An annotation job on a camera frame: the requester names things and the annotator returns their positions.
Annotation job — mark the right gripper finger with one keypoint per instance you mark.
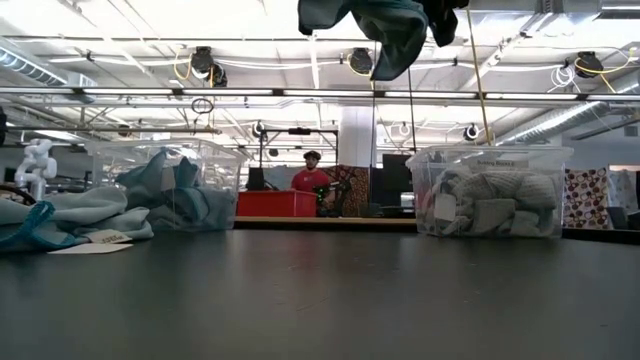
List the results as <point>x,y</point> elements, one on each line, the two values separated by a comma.
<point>447,22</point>

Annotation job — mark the light blue microfiber towel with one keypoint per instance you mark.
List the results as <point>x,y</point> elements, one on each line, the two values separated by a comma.
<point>215,215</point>
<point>150,185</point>
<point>395,35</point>
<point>85,212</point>

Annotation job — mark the grey waffle microfiber towel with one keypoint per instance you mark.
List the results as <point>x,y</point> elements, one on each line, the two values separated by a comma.
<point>435,220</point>
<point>505,187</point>
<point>532,222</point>
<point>492,215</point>

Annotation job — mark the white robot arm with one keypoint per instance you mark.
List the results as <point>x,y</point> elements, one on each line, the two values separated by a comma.
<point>37,165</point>

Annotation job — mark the black monitor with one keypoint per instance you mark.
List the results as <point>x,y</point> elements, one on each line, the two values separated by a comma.
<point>397,175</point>

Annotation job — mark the brown patterned panel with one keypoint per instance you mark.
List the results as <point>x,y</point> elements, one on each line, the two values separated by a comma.
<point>355,190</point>

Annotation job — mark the person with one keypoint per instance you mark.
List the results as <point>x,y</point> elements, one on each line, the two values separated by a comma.
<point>310,177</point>

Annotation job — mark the black robot green light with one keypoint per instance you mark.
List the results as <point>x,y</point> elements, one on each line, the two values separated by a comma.
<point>332,197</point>

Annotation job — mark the clear plastic bin white label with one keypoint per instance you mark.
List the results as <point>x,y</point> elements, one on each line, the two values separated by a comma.
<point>562,200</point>

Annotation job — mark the white brown dotted fabric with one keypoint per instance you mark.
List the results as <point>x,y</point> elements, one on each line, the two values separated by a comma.
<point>585,197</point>

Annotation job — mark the red box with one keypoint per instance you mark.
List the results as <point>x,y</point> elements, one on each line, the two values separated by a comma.
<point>275,204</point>

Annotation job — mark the long ceiling light strip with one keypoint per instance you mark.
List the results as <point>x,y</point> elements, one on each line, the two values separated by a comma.
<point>150,92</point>

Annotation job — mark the silver ventilation duct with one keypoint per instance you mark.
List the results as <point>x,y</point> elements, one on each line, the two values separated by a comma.
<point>560,117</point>

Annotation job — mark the black camera rig frame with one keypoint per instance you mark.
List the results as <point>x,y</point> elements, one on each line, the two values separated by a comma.
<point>300,131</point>

